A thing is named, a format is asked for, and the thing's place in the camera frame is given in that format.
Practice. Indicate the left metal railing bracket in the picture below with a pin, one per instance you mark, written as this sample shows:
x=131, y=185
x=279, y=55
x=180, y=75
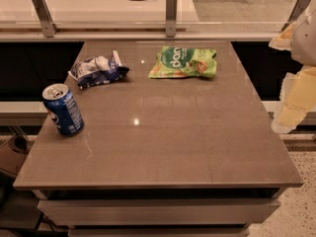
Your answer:
x=48, y=28

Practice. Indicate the blue soda can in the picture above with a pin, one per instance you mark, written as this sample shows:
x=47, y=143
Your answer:
x=63, y=109

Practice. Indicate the grey table drawer cabinet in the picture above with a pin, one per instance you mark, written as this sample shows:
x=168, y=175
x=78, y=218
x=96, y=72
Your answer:
x=198, y=217

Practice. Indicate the right metal railing bracket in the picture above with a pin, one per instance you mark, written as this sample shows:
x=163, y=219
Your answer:
x=297, y=10

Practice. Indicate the middle metal railing bracket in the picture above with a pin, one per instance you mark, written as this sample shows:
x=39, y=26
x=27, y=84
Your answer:
x=171, y=18

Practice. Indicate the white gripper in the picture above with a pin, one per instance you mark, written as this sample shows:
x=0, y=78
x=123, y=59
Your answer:
x=305, y=39

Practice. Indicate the blue white chip bag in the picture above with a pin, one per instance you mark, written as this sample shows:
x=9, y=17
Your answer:
x=98, y=70

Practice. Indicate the green chip bag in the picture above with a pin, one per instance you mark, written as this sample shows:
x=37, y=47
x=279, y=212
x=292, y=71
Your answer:
x=182, y=62

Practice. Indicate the metal railing bracket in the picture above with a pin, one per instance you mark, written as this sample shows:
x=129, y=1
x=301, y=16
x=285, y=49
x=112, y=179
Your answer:
x=171, y=18
x=48, y=28
x=297, y=10

